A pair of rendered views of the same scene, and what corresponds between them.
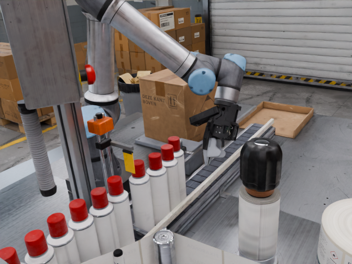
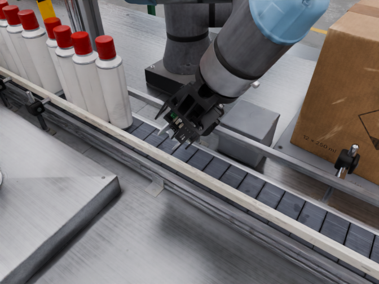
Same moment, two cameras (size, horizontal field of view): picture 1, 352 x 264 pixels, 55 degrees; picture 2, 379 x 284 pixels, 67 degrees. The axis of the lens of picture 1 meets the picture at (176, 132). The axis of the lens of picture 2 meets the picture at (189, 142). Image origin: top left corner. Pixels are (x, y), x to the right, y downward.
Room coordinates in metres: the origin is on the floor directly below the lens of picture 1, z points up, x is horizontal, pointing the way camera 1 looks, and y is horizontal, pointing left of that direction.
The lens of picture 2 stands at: (0.98, -0.51, 1.32)
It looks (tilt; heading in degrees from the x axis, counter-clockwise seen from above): 44 degrees down; 88
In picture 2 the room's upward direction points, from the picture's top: straight up
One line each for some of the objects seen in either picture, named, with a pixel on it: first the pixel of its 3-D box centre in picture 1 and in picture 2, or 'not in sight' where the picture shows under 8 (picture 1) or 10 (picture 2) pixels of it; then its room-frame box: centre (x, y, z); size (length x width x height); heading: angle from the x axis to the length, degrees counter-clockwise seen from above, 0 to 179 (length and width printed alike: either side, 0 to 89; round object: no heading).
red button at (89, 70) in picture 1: (86, 75); not in sight; (0.63, 0.16, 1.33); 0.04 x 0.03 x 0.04; 19
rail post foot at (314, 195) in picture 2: not in sight; (323, 202); (1.26, -0.19, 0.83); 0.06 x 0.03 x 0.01; 142
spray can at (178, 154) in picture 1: (175, 170); (114, 85); (0.84, 0.01, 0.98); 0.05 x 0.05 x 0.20
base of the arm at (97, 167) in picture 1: (97, 162); (188, 45); (1.00, 0.27, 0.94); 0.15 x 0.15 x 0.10
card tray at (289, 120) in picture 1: (276, 118); not in sight; (1.50, -0.49, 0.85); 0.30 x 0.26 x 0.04; 144
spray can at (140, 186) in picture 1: (141, 197); (66, 65); (0.72, 0.10, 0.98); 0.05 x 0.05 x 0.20
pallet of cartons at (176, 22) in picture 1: (162, 50); not in sight; (5.06, 0.12, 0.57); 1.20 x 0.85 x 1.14; 142
